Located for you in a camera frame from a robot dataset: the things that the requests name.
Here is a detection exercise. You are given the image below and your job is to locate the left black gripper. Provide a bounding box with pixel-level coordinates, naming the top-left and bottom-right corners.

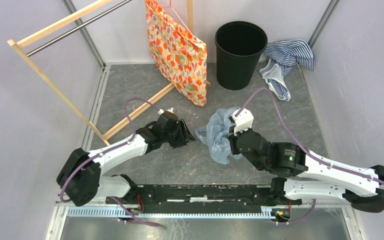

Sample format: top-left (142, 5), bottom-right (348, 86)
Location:
top-left (162, 118), bottom-right (196, 149)

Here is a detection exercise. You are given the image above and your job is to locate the light blue plastic bag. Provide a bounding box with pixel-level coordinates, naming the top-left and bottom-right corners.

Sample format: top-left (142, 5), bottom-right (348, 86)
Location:
top-left (194, 107), bottom-right (243, 165)

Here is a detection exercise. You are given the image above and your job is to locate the black plastic trash bin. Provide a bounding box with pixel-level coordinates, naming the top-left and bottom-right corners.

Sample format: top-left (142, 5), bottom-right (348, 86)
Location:
top-left (214, 21), bottom-right (268, 91)

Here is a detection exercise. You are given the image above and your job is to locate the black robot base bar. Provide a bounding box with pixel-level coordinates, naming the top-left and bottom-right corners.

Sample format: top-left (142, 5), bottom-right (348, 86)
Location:
top-left (117, 184), bottom-right (303, 214)

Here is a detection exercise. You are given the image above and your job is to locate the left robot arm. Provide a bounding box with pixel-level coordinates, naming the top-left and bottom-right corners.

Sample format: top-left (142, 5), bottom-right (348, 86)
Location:
top-left (56, 110), bottom-right (196, 207)

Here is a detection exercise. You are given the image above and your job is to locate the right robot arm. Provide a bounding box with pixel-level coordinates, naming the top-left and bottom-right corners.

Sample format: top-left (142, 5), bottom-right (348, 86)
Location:
top-left (227, 129), bottom-right (384, 213)

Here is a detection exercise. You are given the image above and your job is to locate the floral orange cloth bag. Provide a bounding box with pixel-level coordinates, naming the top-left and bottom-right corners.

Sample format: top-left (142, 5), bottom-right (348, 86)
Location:
top-left (144, 0), bottom-right (208, 107)

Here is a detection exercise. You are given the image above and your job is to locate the wooden clothes rack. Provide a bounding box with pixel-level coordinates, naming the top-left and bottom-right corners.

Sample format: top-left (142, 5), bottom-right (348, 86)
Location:
top-left (7, 0), bottom-right (212, 147)

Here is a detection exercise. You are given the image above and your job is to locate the blue striped cloth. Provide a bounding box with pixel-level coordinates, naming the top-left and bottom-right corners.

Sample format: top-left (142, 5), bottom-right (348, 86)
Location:
top-left (259, 39), bottom-right (315, 102)

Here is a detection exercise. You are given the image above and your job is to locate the pink clothes hanger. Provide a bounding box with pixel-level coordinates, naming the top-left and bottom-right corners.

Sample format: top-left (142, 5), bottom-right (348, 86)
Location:
top-left (146, 0), bottom-right (206, 49)

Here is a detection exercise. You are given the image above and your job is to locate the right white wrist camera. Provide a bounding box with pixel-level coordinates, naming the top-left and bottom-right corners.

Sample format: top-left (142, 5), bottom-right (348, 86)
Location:
top-left (231, 108), bottom-right (254, 136)

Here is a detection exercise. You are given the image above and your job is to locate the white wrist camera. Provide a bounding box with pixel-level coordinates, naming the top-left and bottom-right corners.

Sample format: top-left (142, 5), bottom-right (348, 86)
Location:
top-left (157, 107), bottom-right (177, 118)
top-left (231, 108), bottom-right (254, 136)

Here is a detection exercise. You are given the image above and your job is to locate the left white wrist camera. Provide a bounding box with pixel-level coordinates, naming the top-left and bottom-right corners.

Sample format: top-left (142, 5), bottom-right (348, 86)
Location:
top-left (157, 107), bottom-right (177, 118)

